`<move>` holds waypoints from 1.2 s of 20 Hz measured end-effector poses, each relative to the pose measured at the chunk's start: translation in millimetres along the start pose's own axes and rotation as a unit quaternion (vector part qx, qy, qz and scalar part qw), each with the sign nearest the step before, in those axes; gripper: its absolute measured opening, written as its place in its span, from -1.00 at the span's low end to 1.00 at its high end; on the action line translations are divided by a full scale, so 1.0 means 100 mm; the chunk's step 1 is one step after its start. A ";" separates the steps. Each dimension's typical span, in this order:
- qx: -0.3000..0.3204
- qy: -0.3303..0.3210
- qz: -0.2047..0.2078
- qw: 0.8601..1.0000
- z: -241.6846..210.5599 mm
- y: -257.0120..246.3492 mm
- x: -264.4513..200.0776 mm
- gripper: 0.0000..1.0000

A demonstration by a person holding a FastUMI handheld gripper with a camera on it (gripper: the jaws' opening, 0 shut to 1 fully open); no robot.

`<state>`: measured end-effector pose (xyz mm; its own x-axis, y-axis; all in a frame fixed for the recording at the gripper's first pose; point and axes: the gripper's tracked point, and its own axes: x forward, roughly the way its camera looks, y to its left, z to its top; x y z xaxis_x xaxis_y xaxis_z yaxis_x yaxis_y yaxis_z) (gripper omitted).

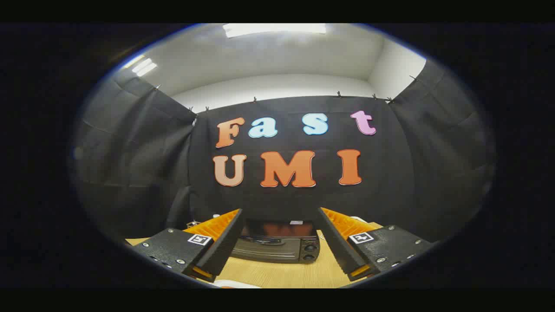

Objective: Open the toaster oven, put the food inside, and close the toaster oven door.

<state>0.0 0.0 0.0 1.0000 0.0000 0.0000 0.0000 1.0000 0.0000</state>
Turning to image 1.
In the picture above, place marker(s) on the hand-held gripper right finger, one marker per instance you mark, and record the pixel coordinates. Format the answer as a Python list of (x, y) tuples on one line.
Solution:
[(338, 242)]

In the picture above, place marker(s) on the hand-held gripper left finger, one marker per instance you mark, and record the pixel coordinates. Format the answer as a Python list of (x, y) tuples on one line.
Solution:
[(225, 242)]

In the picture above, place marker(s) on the black toaster oven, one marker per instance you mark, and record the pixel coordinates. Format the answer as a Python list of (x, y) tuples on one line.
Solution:
[(277, 249)]

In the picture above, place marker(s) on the black backdrop cloth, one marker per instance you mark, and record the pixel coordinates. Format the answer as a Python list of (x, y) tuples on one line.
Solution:
[(399, 173)]

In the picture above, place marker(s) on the small ceiling light panel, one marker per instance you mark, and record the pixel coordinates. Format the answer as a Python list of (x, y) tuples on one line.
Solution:
[(143, 67)]

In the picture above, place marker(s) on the long ceiling light panel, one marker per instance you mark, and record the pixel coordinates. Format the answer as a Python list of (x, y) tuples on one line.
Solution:
[(273, 29)]

